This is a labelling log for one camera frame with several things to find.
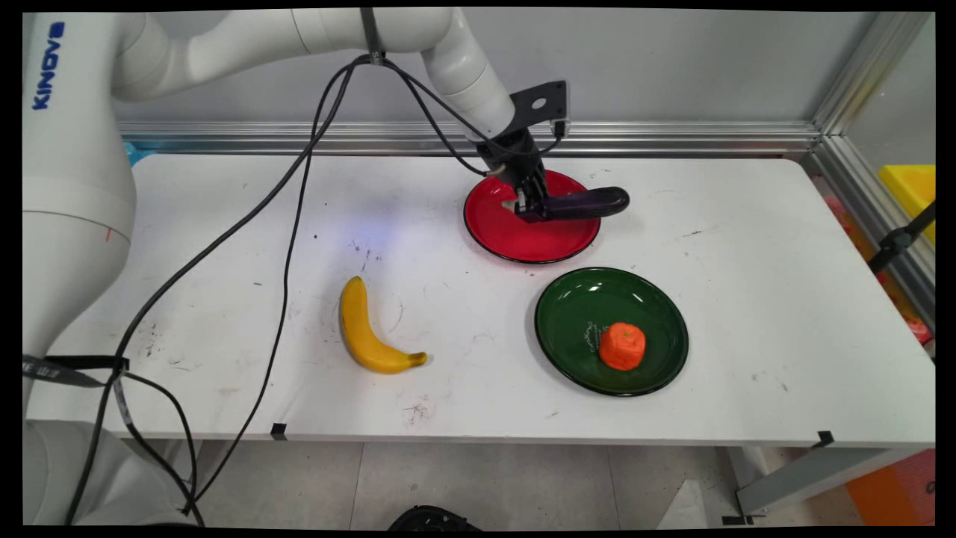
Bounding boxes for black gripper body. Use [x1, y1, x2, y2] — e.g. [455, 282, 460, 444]
[476, 129, 550, 197]

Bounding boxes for purple toy eggplant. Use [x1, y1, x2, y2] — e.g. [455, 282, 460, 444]
[502, 186, 631, 223]

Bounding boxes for red round plate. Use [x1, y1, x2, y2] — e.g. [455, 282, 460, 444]
[463, 169, 603, 265]

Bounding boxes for dark green round plate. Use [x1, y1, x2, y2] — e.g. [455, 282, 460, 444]
[534, 267, 690, 398]

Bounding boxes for orange toy tangerine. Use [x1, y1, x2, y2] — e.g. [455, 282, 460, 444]
[597, 322, 648, 372]

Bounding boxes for yellow toy banana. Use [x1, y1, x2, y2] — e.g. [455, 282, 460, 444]
[339, 276, 429, 375]

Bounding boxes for black object on floor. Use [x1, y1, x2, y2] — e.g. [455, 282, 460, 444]
[387, 505, 482, 531]

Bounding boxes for black stand pole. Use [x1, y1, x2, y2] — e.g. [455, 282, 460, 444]
[866, 202, 936, 274]

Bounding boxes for yellow plastic box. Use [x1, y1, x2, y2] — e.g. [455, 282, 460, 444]
[877, 164, 936, 247]

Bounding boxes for grey table leg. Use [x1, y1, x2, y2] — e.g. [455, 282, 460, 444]
[735, 447, 928, 518]

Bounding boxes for pink red cloth item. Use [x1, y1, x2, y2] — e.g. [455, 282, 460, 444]
[824, 194, 934, 346]

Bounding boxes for orange box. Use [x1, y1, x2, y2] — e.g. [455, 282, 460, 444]
[844, 448, 936, 527]

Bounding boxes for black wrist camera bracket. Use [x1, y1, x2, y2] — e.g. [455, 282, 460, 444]
[509, 79, 573, 140]

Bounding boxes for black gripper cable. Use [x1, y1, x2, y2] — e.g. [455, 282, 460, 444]
[377, 58, 503, 179]

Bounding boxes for black camera cable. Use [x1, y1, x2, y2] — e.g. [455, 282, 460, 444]
[377, 58, 565, 158]

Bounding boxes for aluminium horizontal frame rail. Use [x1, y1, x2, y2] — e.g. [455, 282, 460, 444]
[118, 121, 824, 157]

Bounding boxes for black arm cable strap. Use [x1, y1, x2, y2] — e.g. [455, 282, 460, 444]
[359, 7, 387, 67]

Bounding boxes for thin black cable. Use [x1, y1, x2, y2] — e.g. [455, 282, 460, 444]
[179, 64, 358, 518]

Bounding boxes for thick black cable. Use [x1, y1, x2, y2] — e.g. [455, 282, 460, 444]
[66, 56, 370, 526]

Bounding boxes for aluminium side frame rail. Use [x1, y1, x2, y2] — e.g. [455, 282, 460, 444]
[809, 134, 936, 331]

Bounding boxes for aluminium upright frame post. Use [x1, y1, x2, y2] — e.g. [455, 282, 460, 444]
[813, 11, 934, 137]

